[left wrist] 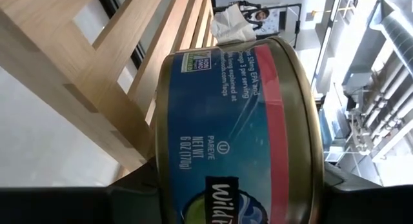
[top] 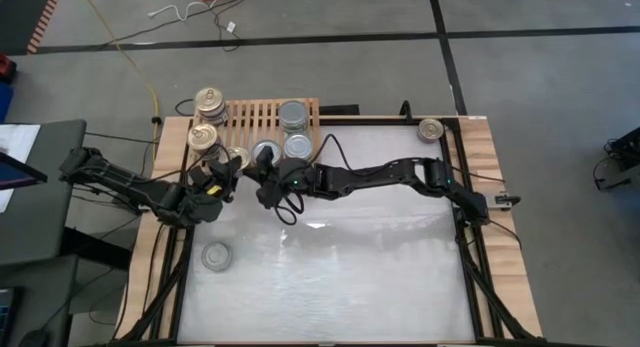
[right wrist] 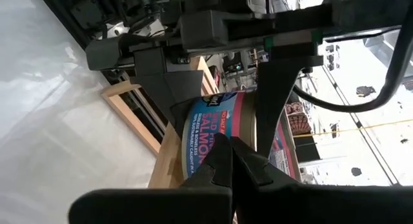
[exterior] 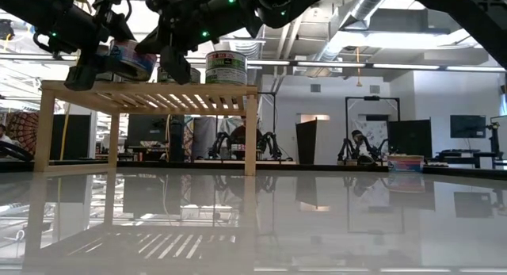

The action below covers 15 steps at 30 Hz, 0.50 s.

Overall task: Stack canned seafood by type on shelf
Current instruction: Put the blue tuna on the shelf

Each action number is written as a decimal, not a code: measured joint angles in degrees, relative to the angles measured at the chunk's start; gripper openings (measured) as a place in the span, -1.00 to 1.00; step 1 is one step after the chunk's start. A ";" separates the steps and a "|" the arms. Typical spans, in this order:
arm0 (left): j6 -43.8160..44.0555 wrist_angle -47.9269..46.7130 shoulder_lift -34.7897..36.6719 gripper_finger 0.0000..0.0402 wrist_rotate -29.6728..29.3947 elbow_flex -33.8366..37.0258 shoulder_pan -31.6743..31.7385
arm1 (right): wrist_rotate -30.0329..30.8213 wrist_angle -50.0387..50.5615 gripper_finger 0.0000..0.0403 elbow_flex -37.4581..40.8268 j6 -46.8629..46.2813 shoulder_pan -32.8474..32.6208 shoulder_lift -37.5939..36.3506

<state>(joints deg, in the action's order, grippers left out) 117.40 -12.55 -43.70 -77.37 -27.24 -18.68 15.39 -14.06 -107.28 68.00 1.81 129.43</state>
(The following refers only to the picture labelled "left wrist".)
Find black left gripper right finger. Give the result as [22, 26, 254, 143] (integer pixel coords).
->
[322, 161, 413, 224]

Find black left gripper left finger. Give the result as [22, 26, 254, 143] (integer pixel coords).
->
[0, 158, 162, 224]

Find pink blue label salmon can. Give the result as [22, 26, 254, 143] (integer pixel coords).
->
[154, 35, 325, 224]

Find light wooden slatted shelf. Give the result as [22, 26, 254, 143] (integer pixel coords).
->
[0, 0, 220, 186]

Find white ceiling pipes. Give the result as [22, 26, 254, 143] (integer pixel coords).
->
[348, 56, 413, 160]

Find ceiling light strip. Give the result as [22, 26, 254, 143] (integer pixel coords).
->
[310, 0, 343, 91]

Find person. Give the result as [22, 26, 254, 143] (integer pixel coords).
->
[250, 6, 272, 32]

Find white crumpled paper scrap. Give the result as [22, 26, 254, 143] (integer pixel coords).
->
[210, 3, 258, 46]

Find yellow pendant cable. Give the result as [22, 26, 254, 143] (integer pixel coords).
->
[309, 6, 352, 18]

